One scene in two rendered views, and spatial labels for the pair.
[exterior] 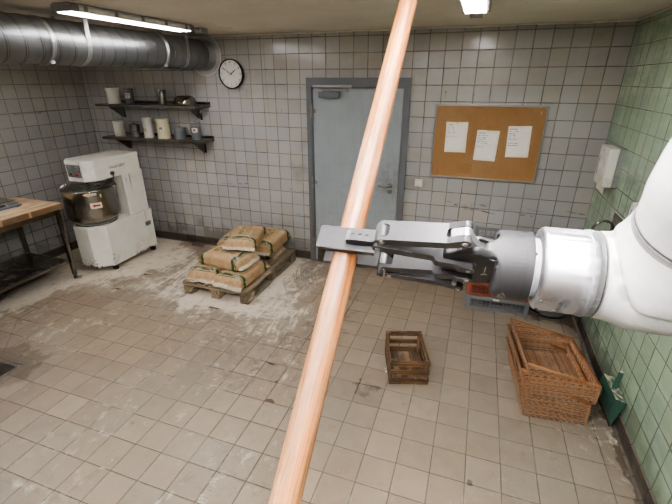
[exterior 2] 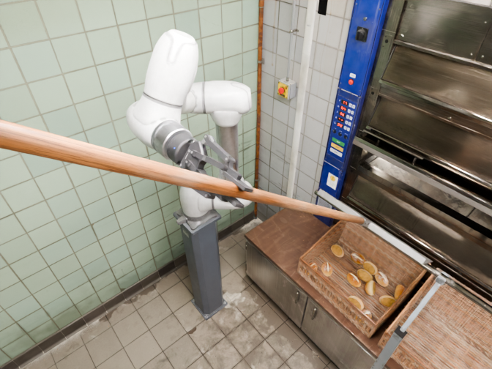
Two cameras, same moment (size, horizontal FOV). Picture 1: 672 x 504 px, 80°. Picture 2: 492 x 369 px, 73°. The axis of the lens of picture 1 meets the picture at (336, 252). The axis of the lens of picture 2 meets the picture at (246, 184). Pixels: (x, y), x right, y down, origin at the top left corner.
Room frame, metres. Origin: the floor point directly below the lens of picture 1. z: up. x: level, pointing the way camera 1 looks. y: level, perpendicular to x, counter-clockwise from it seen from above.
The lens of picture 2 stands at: (0.88, 0.27, 2.42)
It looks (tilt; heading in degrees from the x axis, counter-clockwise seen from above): 41 degrees down; 211
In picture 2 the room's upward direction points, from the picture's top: straight up
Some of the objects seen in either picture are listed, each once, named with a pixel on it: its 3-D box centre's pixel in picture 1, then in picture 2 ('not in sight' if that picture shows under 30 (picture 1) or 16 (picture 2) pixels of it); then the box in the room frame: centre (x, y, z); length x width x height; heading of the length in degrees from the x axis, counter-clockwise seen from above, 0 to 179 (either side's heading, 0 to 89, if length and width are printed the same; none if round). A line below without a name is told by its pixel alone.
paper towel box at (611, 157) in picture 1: (607, 169); not in sight; (3.39, -2.30, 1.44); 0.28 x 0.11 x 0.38; 161
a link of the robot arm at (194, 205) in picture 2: not in sight; (195, 193); (-0.13, -0.66, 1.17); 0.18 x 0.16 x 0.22; 122
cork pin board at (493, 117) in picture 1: (485, 143); not in sight; (4.13, -1.50, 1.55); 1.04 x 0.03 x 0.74; 71
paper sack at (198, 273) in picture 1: (214, 266); not in sight; (4.06, 1.36, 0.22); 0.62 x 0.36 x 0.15; 166
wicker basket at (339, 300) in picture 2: not in sight; (359, 268); (-0.48, 0.25, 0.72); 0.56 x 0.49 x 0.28; 70
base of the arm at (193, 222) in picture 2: not in sight; (193, 212); (-0.11, -0.67, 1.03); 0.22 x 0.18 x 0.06; 162
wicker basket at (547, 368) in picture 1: (549, 357); not in sight; (2.32, -1.52, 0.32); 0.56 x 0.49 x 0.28; 169
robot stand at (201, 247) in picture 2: not in sight; (203, 265); (-0.13, -0.67, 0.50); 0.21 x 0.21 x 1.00; 72
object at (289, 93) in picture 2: not in sight; (286, 88); (-0.99, -0.54, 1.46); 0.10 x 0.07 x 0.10; 71
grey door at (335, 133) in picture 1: (354, 180); not in sight; (4.54, -0.21, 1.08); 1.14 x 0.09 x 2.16; 71
